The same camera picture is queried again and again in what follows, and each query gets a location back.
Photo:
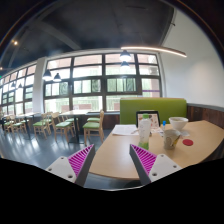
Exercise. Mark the red round coaster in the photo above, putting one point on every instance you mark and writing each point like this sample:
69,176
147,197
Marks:
187,142

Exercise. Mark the black pendant lamp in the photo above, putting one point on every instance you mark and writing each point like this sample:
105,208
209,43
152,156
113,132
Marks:
47,75
125,56
57,78

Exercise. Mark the white ceramic bowl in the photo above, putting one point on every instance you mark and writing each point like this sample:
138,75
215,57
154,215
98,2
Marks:
178,123

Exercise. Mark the blue capped marker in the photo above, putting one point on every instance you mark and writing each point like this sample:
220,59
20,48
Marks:
163,125

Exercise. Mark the black framed tablet stand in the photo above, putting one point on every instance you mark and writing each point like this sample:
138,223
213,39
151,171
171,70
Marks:
153,116

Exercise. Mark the wooden dining table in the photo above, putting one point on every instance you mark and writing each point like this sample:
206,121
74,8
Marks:
75,114

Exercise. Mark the white paper sheet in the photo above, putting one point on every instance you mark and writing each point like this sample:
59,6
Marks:
125,130

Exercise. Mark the long linear ceiling light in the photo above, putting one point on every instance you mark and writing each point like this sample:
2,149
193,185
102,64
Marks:
156,49

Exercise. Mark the wooden chair green seat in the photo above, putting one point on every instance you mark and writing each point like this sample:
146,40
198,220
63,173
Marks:
16,125
42,126
61,127
94,129

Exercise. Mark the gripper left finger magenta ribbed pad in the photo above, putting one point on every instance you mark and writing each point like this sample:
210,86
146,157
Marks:
75,167

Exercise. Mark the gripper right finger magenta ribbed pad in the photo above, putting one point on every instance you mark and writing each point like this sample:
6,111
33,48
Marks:
151,167

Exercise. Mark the green upholstered booth bench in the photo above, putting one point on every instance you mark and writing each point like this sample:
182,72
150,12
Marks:
166,108

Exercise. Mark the white paper cup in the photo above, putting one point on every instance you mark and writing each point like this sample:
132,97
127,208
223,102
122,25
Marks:
170,138

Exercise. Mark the white plastic bottle green cap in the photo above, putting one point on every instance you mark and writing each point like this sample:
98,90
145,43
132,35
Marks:
144,132

